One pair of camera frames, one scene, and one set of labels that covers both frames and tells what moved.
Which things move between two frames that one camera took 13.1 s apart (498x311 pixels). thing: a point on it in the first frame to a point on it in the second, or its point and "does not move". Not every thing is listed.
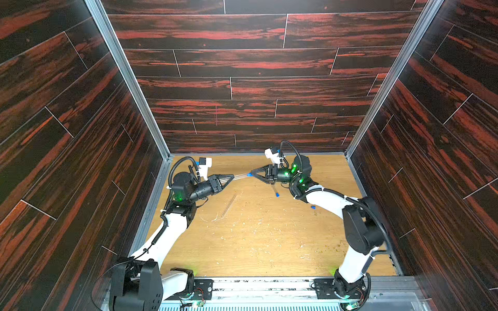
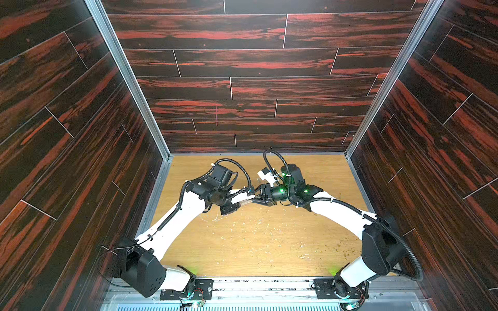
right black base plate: x=325 y=289 does not move
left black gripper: x=214 y=184 to x=231 y=208
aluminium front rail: x=296 y=293 does not move
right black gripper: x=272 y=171 to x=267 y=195
